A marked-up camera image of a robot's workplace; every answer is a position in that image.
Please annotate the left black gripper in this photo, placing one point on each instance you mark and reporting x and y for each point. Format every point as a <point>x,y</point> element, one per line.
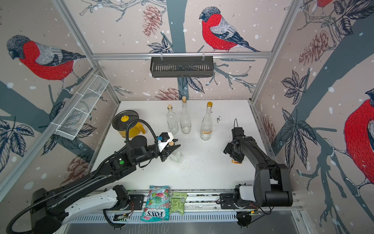
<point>168,151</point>

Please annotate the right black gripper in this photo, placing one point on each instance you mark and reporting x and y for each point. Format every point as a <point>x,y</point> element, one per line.
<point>228,148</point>

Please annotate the round glass bottle cork stopper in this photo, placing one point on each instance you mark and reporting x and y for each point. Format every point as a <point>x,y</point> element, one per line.
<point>185,119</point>

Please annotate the square glass bottle with cork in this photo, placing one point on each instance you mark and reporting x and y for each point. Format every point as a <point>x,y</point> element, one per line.
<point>172,120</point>

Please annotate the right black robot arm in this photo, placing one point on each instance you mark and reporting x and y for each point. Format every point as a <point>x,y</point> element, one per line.
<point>271,186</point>

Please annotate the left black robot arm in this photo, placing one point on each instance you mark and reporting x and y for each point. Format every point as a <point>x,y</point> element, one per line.
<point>49,210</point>

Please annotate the tall glass bottle gold cap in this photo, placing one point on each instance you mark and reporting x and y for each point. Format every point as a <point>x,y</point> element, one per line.
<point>206,126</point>

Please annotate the green snack packet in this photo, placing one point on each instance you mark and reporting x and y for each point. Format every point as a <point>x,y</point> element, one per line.
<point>177,202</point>

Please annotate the yellow pot with glass lid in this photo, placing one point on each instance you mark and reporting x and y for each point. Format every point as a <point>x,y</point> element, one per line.
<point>123,119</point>

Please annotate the Fox's candy bag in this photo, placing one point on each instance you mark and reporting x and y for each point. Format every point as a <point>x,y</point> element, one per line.
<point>157,205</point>

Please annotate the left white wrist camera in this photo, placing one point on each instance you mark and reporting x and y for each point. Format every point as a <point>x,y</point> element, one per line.
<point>163,140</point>

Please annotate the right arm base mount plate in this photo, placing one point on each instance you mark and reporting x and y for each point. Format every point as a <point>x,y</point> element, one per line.
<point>233,200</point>

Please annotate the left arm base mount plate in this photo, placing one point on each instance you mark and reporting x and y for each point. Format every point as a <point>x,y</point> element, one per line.
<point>126,201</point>

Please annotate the aluminium front rail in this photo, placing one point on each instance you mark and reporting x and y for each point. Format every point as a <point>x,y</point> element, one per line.
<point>204,200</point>

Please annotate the black hanging wire shelf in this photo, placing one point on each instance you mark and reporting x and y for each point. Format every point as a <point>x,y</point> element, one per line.
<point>182,67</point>

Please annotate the white wire mesh basket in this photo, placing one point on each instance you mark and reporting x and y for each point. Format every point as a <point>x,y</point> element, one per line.
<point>73,126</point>

